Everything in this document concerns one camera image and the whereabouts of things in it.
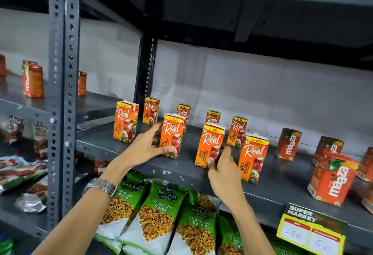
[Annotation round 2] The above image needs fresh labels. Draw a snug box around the person's left hand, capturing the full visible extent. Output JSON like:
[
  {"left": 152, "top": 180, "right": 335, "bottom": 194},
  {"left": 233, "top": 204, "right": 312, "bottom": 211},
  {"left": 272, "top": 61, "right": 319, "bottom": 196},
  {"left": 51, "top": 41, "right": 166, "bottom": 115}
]
[{"left": 107, "top": 122, "right": 176, "bottom": 177}]

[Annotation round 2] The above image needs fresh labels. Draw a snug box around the person's right hand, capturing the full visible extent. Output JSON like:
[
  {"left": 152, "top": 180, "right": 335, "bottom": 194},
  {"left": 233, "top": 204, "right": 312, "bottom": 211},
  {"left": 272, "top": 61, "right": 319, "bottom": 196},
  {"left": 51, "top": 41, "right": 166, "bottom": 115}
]
[{"left": 206, "top": 146, "right": 248, "bottom": 206}]

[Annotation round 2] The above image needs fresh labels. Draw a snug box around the orange apple juice carton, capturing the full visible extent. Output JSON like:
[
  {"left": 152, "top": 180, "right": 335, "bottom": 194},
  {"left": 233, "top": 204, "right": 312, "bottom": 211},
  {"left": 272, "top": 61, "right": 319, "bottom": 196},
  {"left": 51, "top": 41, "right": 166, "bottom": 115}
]
[
  {"left": 194, "top": 123, "right": 226, "bottom": 170},
  {"left": 159, "top": 113, "right": 187, "bottom": 160}
]

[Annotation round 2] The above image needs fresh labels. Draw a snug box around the person's left forearm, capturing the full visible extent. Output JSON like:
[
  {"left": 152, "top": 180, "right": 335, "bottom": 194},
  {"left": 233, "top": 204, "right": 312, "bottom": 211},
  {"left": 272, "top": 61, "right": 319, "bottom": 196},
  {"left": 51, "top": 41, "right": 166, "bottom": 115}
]
[{"left": 31, "top": 164, "right": 126, "bottom": 255}]

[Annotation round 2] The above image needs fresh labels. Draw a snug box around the person's right forearm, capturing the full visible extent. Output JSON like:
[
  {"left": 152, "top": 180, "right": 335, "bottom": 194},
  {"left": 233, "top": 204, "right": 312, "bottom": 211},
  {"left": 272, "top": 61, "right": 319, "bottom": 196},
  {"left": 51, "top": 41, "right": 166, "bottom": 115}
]
[{"left": 229, "top": 197, "right": 276, "bottom": 255}]

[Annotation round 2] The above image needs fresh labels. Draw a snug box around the group of orange juice cartons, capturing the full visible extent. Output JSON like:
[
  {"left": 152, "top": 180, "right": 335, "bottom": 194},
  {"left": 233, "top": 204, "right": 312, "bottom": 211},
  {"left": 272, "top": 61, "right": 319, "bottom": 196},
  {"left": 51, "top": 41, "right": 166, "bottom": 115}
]
[{"left": 113, "top": 97, "right": 270, "bottom": 185}]

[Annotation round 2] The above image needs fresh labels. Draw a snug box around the red snack packet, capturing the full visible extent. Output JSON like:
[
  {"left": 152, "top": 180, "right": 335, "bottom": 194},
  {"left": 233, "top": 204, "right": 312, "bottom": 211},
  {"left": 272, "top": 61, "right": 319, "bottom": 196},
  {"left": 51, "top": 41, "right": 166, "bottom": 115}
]
[{"left": 93, "top": 158, "right": 110, "bottom": 175}]

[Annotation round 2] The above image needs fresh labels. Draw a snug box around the pile of green snack packets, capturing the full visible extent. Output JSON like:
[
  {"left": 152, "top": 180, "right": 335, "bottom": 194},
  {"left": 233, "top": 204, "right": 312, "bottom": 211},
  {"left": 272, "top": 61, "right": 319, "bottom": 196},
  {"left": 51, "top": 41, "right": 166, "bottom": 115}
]
[{"left": 95, "top": 170, "right": 309, "bottom": 255}]

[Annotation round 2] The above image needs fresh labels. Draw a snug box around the gray metal shelving rack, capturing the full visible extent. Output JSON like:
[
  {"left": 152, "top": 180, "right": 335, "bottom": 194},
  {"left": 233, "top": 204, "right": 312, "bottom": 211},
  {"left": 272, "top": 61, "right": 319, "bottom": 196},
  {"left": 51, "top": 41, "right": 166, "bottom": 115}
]
[
  {"left": 48, "top": 0, "right": 373, "bottom": 255},
  {"left": 0, "top": 0, "right": 143, "bottom": 246}
]

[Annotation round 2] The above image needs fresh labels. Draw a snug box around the silver metal wristwatch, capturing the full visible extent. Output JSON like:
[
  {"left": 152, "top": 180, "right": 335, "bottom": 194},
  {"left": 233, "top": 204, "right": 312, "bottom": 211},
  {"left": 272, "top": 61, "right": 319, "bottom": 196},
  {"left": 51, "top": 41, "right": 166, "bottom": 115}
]
[{"left": 82, "top": 177, "right": 119, "bottom": 202}]

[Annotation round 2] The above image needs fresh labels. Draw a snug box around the yellow and green price tag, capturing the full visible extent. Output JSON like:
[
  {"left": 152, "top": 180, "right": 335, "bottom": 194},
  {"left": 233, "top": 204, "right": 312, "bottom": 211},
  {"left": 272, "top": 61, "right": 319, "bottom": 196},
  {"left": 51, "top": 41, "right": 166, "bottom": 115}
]
[{"left": 276, "top": 203, "right": 349, "bottom": 255}]

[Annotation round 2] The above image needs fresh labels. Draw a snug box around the red and green sauce packet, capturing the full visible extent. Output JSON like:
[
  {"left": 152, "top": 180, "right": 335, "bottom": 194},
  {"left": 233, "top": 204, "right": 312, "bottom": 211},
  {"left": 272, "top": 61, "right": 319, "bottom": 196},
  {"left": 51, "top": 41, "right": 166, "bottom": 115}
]
[
  {"left": 0, "top": 161, "right": 48, "bottom": 194},
  {"left": 0, "top": 154, "right": 28, "bottom": 172}
]

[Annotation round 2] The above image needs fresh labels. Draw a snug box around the silver foil snack packet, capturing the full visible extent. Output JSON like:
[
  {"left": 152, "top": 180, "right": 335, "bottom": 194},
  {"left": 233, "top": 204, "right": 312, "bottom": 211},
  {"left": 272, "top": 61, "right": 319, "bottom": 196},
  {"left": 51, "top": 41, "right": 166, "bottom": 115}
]
[{"left": 14, "top": 176, "right": 48, "bottom": 214}]

